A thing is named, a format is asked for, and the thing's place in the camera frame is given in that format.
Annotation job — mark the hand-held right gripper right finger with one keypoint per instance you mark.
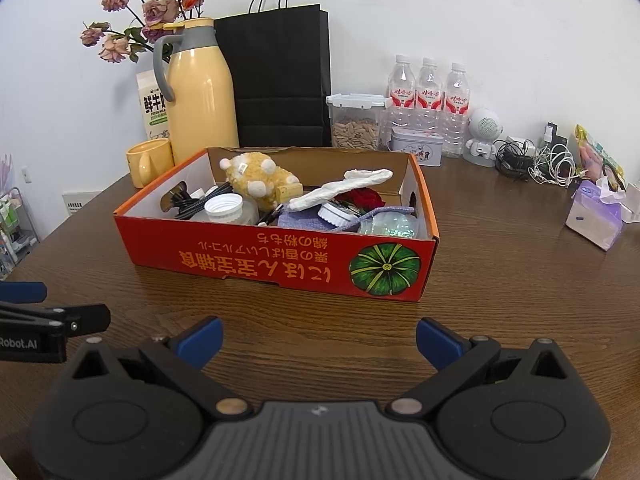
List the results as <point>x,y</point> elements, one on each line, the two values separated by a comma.
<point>440,342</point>

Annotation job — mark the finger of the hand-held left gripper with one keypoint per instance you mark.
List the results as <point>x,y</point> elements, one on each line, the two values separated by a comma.
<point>22,292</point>
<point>85,317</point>

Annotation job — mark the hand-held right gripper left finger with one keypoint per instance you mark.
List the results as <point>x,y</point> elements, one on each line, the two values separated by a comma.
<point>202,342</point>

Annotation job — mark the orange cardboard box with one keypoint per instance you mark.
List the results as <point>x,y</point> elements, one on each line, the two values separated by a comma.
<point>225,265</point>

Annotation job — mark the clear iridescent jar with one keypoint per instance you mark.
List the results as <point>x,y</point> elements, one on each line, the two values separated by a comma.
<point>390,224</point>

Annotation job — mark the black pen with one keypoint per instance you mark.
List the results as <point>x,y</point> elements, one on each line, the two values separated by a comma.
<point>270,216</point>

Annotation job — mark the purple knitted cloth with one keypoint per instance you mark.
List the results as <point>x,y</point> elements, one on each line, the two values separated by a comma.
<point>300,220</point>

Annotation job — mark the red artificial rose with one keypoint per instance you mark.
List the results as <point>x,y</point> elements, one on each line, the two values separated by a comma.
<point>367,197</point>

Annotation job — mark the white ridged jar lid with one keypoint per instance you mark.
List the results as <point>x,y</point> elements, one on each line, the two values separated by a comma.
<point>337,216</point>

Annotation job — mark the yellow and white plush toy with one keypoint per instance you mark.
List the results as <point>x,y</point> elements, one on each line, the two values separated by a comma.
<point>255,172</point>

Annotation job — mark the white cloth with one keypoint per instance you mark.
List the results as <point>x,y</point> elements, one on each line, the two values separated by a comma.
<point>340,187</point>

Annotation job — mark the yellow mug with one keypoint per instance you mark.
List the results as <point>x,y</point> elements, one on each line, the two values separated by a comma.
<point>155,160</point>

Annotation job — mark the white printed tin box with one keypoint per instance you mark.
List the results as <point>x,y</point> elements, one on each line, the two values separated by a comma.
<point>417,150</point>

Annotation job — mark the purple tissue pack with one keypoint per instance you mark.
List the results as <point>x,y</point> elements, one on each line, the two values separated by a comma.
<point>592,220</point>

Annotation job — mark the white power adapter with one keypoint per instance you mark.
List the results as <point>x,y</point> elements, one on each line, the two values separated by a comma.
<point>520,140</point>

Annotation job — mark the white milk carton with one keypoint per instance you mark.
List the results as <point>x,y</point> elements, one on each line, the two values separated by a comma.
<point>152,110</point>

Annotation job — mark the white robot-shaped speaker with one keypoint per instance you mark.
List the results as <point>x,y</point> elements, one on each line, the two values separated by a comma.
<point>486,127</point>

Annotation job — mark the clear container of seeds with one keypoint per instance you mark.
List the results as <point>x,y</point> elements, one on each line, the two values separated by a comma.
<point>355,132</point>

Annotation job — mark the small black device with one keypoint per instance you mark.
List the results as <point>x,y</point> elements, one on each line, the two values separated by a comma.
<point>550,135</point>

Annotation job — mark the yellow thermos jug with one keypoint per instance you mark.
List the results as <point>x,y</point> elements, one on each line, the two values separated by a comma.
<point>200,105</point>

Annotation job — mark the clear water bottle red label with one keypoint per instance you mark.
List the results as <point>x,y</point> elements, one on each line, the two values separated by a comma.
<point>457,105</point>
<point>430,95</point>
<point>401,92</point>

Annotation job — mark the black paper bag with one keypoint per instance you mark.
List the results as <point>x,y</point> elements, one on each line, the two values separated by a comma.
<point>275,70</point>

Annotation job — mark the dried pink roses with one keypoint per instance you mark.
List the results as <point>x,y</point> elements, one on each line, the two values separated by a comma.
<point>160,10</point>

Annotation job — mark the white wall socket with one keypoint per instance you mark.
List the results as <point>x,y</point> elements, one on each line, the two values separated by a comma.
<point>25,174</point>

